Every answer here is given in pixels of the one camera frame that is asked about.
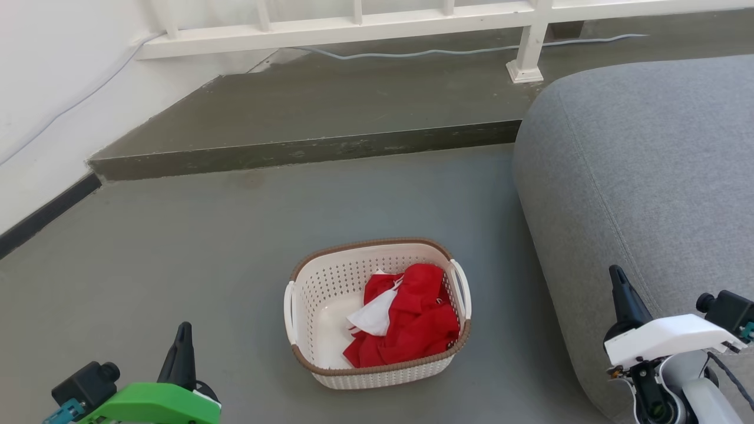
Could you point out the black baseboard strip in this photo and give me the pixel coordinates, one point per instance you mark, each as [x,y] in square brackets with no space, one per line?
[44,215]

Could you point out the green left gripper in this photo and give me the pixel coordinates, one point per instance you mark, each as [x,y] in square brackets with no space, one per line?
[153,406]

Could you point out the white brown-rimmed laundry basket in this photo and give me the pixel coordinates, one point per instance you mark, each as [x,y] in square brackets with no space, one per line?
[324,294]

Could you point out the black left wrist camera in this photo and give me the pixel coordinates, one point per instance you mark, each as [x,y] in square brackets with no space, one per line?
[88,383]

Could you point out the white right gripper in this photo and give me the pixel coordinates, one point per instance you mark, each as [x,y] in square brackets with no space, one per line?
[665,338]

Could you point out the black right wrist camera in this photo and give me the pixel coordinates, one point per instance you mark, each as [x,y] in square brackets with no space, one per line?
[730,312]

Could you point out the grey fabric sofa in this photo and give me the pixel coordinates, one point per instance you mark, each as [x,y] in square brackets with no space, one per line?
[648,165]

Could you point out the red garment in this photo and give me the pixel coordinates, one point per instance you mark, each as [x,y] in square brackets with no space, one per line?
[418,321]

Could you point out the white garment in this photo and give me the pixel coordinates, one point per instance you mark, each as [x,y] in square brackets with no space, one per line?
[374,315]

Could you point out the white wooden railing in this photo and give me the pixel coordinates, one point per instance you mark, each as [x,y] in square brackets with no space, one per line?
[353,29]

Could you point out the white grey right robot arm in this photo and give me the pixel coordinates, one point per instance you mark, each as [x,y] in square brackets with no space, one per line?
[677,388]

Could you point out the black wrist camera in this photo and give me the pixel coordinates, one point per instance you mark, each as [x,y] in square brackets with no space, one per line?
[88,383]
[730,312]

